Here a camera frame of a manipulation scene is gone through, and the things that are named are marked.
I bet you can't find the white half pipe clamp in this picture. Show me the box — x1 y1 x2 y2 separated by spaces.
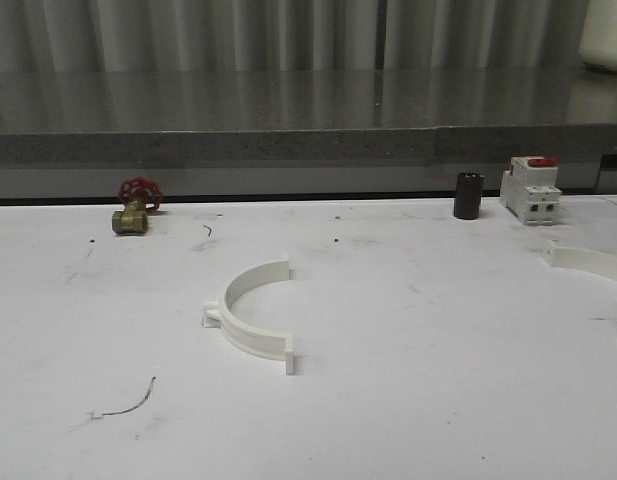
203 254 295 375
543 241 617 282

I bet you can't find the dark brown cylindrical capacitor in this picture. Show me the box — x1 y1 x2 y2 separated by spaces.
453 172 484 220

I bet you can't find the brass valve red handwheel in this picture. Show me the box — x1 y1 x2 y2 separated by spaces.
111 177 164 235

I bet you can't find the grey stone counter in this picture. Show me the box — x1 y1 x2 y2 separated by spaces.
0 67 617 203

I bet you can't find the white container on counter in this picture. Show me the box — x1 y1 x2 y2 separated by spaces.
578 0 617 73

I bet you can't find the white circuit breaker red switch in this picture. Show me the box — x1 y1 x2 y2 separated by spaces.
499 156 562 226

